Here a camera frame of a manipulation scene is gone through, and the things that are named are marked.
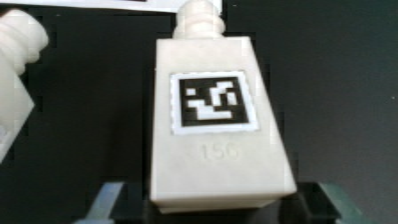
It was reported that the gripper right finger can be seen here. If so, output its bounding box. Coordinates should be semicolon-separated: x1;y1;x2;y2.
309;182;375;224

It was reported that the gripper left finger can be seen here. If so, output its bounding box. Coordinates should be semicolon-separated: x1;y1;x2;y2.
73;182;125;224

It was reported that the white stool leg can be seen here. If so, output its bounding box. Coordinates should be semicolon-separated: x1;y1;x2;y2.
0;9;48;162
149;0;297;214

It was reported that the white marker sheet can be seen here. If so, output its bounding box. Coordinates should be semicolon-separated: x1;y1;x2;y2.
0;0;189;12

